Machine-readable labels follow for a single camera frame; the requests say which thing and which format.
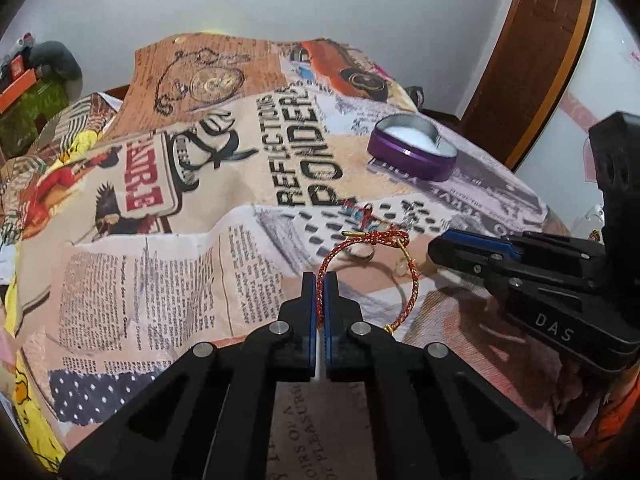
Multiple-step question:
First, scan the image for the orange box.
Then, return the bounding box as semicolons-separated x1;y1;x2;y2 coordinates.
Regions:
0;70;37;114

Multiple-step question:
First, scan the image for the newspaper print bed blanket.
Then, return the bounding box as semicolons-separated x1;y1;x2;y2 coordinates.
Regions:
1;34;564;472

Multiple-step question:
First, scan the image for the red gold braided bracelet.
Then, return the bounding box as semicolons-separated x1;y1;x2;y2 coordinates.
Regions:
316;227;420;334

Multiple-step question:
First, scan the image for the white sliding wardrobe door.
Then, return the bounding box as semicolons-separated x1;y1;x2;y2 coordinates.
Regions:
514;0;640;241

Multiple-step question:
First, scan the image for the brown wooden door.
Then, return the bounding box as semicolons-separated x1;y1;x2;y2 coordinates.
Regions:
460;0;596;169

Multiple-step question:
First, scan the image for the purple heart-shaped tin box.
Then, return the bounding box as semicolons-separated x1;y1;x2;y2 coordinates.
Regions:
367;113;458;182

